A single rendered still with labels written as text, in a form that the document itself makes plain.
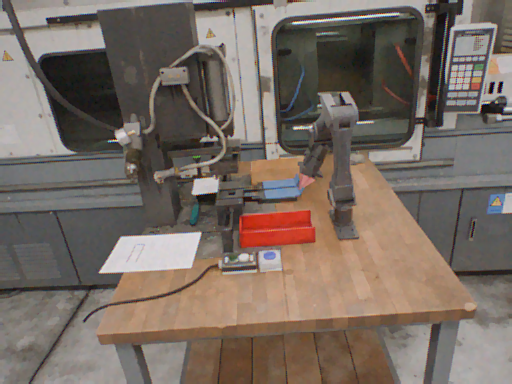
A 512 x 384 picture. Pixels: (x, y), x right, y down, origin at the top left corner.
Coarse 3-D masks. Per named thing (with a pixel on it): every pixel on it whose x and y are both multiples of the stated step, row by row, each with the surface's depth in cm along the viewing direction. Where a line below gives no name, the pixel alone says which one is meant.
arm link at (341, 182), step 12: (336, 108) 122; (348, 108) 122; (336, 120) 122; (348, 120) 122; (336, 132) 124; (348, 132) 124; (336, 144) 126; (348, 144) 126; (336, 156) 128; (348, 156) 128; (336, 168) 130; (348, 168) 129; (336, 180) 131; (348, 180) 131; (336, 192) 132; (348, 192) 132
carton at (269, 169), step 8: (256, 160) 182; (264, 160) 181; (272, 160) 181; (280, 160) 181; (288, 160) 182; (296, 160) 182; (256, 168) 183; (264, 168) 183; (272, 168) 183; (280, 168) 171; (288, 168) 171; (296, 168) 171; (256, 176) 172; (264, 176) 172; (272, 176) 172; (280, 176) 172; (288, 176) 173
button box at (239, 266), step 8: (224, 256) 122; (216, 264) 121; (224, 264) 119; (232, 264) 118; (240, 264) 118; (248, 264) 118; (224, 272) 119; (232, 272) 119; (240, 272) 119; (248, 272) 119; (192, 280) 116; (152, 296) 112; (160, 296) 112; (112, 304) 111; (120, 304) 111
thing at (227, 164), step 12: (180, 144) 145; (192, 144) 145; (204, 144) 145; (216, 144) 142; (228, 144) 141; (240, 144) 144; (168, 156) 140; (180, 156) 140; (216, 156) 139; (228, 156) 139; (216, 168) 135; (228, 168) 135
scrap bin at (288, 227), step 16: (240, 224) 133; (256, 224) 140; (272, 224) 140; (288, 224) 140; (304, 224) 140; (240, 240) 130; (256, 240) 130; (272, 240) 130; (288, 240) 130; (304, 240) 130
